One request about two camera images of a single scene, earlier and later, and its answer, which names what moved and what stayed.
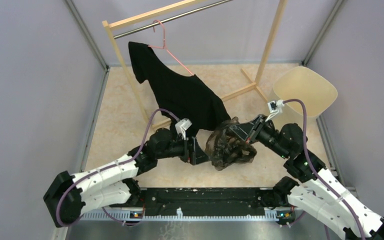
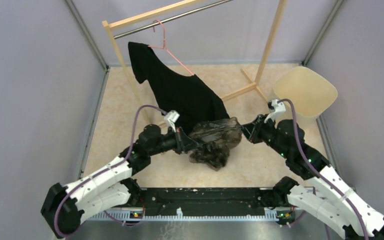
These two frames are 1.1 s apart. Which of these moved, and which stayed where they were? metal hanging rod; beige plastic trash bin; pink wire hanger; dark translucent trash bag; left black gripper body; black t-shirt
Moved: left black gripper body; dark translucent trash bag
Stayed: beige plastic trash bin; pink wire hanger; metal hanging rod; black t-shirt
